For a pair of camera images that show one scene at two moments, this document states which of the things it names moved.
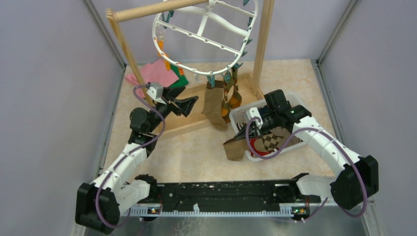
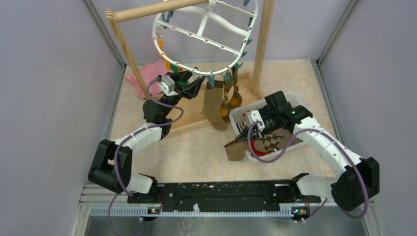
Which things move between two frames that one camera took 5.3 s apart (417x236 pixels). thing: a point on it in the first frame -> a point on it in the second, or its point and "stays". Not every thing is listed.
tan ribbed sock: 235,149 stays
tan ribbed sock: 213,103 stays
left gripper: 184,104 -> 189,90
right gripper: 242,134 stays
